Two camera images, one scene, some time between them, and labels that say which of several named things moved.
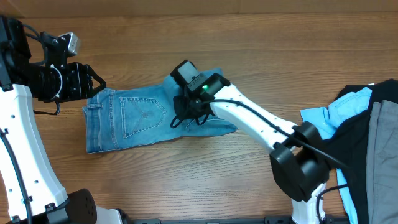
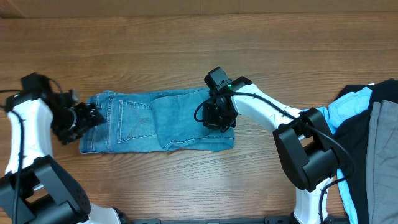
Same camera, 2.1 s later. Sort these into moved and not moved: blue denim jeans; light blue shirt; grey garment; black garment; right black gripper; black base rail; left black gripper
Moved: left black gripper; right black gripper; blue denim jeans
Not moved: black garment; black base rail; grey garment; light blue shirt
